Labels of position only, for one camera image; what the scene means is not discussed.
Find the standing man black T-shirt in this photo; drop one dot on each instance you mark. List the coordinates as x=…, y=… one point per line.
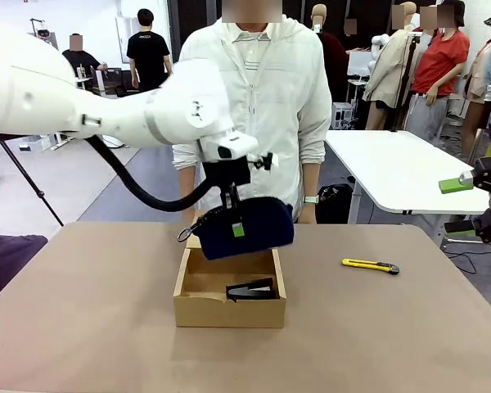
x=147, y=53

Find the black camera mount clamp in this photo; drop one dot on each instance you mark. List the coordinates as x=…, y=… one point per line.
x=264, y=161

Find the person's left hand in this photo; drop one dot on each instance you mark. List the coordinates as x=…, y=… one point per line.
x=309, y=213

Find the person's right forearm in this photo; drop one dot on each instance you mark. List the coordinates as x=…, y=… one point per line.
x=186, y=184

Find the yellow utility knife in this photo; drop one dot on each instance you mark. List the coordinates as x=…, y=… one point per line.
x=364, y=263

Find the gray wall panel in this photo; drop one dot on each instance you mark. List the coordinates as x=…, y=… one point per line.
x=121, y=37

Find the person's left forearm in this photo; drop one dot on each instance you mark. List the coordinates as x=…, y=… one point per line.
x=312, y=180

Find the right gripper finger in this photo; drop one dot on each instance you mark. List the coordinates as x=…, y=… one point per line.
x=460, y=228
x=454, y=185

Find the mannequin in maroon top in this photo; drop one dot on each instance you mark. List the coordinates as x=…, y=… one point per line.
x=331, y=61

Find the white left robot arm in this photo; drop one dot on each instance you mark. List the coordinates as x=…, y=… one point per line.
x=106, y=110

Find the white background table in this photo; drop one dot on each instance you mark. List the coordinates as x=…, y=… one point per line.
x=393, y=172

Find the person in white jacket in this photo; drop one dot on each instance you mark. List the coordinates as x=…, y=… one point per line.
x=266, y=102

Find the white humanoid robot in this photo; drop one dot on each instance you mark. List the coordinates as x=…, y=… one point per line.
x=43, y=32

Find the white wristwatch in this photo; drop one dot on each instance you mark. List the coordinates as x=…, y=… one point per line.
x=311, y=200

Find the person's right hand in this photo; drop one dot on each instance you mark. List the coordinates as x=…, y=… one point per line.
x=189, y=218

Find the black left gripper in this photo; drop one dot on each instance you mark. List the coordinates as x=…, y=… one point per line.
x=227, y=172

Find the black stand pole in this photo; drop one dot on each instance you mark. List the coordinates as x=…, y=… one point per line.
x=405, y=82

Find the black bag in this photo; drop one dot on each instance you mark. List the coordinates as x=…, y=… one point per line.
x=335, y=204

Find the mannequin in beige jacket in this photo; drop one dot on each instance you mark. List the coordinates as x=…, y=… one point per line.
x=386, y=69

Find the brown cardboard box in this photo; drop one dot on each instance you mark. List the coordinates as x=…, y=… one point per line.
x=229, y=315

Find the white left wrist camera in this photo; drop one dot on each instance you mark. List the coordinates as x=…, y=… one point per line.
x=233, y=144

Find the dark purple cloth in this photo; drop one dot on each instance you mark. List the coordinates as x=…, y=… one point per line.
x=8, y=262

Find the navy zipper pouch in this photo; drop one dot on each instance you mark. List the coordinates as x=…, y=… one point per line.
x=262, y=229

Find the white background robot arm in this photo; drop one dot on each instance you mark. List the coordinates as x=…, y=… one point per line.
x=379, y=49

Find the black stapler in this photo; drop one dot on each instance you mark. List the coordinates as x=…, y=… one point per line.
x=245, y=292

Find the mannequin in red T-shirt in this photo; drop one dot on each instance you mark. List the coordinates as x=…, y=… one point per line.
x=440, y=65

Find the mannequin with bucket hat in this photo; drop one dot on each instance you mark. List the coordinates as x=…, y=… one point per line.
x=489, y=73

